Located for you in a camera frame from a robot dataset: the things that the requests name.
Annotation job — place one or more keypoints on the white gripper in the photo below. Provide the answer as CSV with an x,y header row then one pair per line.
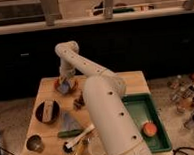
x,y
65,75

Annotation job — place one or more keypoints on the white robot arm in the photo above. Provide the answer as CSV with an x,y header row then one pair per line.
x,y
102,94

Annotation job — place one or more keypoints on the red bowl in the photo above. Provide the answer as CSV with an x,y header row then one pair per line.
x,y
73,84

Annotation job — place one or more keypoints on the small dark brown object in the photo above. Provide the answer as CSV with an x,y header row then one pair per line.
x,y
78,102

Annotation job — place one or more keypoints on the beige block on plate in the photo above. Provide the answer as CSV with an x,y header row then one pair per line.
x,y
48,111

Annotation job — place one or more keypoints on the green cucumber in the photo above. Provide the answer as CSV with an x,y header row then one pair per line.
x,y
68,134

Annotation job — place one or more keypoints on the wooden table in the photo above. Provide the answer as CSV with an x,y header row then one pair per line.
x,y
136,85

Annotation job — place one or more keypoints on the small metal cup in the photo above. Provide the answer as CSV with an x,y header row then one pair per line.
x,y
35,144

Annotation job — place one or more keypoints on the green plastic tray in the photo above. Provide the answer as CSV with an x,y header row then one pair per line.
x,y
142,110

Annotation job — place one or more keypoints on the orange round fruit toy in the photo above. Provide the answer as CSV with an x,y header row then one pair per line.
x,y
149,129

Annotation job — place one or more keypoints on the bottles and jars cluster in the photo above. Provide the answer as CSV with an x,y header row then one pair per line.
x,y
183,97

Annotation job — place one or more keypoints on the wooden handled tool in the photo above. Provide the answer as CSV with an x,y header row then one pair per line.
x,y
80,147

